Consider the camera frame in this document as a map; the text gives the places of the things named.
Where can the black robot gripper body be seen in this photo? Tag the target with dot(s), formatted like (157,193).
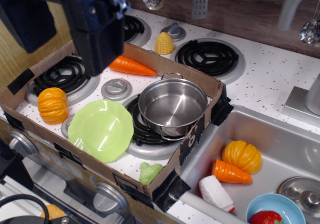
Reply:
(97,30)

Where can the orange toy carrot green top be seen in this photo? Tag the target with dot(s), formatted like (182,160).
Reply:
(129,66)

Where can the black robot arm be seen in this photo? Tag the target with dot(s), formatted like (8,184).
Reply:
(29,21)

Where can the light green plastic plate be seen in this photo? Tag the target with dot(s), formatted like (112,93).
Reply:
(102,129)

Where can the silver stove knob under plate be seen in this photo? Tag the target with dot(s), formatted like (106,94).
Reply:
(65,125)

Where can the orange toy carrot in sink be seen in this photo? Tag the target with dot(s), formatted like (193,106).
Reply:
(229,173)

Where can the black burner back left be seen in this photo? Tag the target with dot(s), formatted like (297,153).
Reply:
(137,31)

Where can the yellow toy corn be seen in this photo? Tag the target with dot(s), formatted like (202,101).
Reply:
(164,44)

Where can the silver stove knob centre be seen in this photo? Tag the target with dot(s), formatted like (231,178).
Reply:
(116,89)

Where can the silver stove knob back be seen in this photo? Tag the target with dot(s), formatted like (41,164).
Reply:
(176,32)

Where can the orange toy pumpkin on stove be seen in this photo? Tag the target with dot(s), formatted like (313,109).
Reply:
(52,105)

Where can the hanging grey toy spatula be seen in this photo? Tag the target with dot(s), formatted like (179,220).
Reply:
(199,9)

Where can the stainless steel pot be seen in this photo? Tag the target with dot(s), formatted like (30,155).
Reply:
(172,105)

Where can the black burner back right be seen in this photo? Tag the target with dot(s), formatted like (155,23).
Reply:
(213,57)

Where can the black burner front right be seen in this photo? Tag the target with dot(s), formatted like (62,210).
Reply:
(146,143)

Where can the silver oven knob left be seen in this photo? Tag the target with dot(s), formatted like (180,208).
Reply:
(22,144)

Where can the silver oven knob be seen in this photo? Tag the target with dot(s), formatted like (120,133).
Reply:
(108,201)
(22,144)

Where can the green toy broccoli piece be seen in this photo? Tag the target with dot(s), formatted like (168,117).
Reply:
(148,173)

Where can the silver oven knob right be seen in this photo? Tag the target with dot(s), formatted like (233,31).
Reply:
(108,201)

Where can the brown cardboard fence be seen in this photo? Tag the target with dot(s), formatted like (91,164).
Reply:
(159,189)

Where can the orange toy pumpkin in sink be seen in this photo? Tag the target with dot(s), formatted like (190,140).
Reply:
(243,155)

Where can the orange toy under counter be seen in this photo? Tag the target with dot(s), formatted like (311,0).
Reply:
(54,212)

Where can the white red toy cake slice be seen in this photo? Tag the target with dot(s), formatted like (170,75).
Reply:
(213,192)

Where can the silver sink faucet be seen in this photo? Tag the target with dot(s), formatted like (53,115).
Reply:
(301,104)

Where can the red toy strawberry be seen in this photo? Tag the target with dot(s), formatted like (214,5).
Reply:
(266,217)

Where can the silver pot lid in sink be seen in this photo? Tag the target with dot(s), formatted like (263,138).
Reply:
(305,193)

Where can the light blue bowl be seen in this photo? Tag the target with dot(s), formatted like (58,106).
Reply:
(287,209)

